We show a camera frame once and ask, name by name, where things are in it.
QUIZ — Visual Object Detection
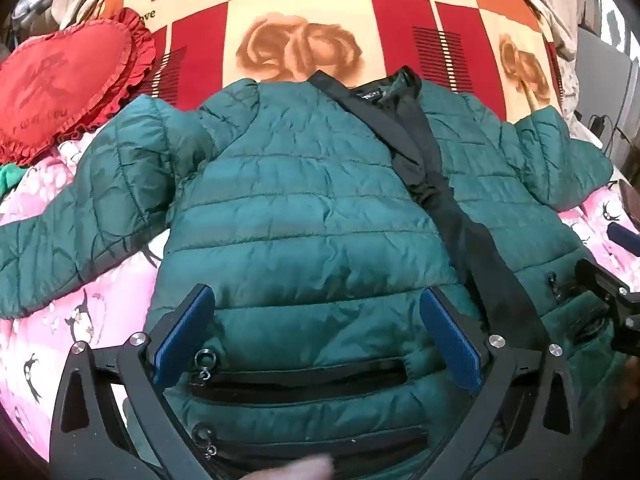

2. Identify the black cable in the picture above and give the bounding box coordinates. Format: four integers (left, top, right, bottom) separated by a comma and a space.
575, 110, 636, 153

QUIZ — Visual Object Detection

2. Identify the pink penguin-print bedsheet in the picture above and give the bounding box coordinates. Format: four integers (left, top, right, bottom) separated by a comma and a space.
0, 125, 640, 466

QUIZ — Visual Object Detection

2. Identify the pale patterned cloth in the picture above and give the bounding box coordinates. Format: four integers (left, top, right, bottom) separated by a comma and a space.
475, 0, 581, 61

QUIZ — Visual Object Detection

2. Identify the red orange rose-print blanket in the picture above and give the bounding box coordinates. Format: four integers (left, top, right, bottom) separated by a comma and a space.
95, 0, 567, 127

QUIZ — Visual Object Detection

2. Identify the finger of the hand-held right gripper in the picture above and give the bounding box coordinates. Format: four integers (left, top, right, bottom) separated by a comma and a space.
574, 257, 640, 356
606, 221, 640, 252

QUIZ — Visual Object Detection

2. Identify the dark green puffer jacket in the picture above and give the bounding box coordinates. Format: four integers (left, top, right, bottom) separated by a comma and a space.
0, 66, 615, 480

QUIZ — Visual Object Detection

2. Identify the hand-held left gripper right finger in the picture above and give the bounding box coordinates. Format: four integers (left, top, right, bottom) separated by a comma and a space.
419, 286, 582, 480

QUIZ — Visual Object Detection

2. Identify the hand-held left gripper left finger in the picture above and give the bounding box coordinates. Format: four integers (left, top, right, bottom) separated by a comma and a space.
47, 284, 217, 480

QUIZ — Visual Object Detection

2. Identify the red heart-shaped frilled pillow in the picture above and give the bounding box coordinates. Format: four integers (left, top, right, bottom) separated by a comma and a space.
0, 9, 157, 167

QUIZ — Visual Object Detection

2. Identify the green cloth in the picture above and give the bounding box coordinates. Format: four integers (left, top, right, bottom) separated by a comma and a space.
0, 162, 24, 196

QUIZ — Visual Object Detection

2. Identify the grey cabinet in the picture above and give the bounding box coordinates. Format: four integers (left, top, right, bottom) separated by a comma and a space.
575, 25, 640, 171

